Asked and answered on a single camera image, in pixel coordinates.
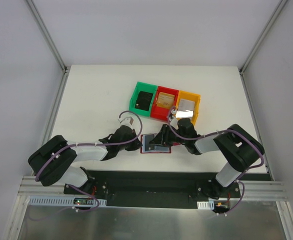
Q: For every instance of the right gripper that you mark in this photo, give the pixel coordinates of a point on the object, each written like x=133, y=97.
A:
x=166, y=135

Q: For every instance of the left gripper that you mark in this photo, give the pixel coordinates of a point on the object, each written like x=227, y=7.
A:
x=130, y=141

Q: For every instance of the red leather card holder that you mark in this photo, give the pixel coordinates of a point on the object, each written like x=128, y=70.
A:
x=161, y=149

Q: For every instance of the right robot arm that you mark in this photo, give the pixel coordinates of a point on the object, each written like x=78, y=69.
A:
x=238, y=147

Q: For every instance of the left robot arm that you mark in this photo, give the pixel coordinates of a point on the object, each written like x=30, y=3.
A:
x=52, y=162

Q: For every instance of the black VIP card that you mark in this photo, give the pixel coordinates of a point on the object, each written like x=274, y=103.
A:
x=143, y=100

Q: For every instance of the gold VIP card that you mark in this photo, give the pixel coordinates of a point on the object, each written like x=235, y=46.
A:
x=165, y=100

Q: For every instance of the silver VIP card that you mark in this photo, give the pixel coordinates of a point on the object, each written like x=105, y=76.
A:
x=185, y=108

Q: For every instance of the red plastic bin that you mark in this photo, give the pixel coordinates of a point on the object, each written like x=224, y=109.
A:
x=161, y=113

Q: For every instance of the green plastic bin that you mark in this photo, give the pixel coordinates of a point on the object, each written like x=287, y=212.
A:
x=141, y=86

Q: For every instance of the yellow plastic bin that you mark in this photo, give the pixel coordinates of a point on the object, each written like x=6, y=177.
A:
x=192, y=97

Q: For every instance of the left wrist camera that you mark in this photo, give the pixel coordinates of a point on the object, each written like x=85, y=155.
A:
x=126, y=121

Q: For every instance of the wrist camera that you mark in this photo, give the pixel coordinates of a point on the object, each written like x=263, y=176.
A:
x=171, y=118
x=126, y=121

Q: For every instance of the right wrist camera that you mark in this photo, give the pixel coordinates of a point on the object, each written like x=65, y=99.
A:
x=171, y=118

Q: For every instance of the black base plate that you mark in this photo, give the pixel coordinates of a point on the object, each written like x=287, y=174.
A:
x=169, y=190

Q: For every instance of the right white cable duct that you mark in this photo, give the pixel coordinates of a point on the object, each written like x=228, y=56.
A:
x=206, y=205

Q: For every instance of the white cable duct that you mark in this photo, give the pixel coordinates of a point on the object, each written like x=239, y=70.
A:
x=58, y=201
x=206, y=205

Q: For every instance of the left aluminium table rail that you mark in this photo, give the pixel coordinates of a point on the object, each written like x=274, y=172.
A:
x=29, y=187

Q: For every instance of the aluminium table rail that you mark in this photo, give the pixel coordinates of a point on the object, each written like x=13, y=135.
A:
x=29, y=187
x=256, y=190

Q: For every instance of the left white cable duct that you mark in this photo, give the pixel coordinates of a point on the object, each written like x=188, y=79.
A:
x=58, y=201

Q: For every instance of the right aluminium table rail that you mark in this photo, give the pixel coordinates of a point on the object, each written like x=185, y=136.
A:
x=256, y=190

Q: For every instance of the left aluminium frame post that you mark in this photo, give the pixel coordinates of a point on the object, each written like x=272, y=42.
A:
x=46, y=34

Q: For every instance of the aluminium frame post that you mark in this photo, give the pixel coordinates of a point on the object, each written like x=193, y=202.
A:
x=46, y=34
x=264, y=33

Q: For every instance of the right aluminium frame post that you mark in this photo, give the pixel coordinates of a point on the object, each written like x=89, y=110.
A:
x=264, y=33

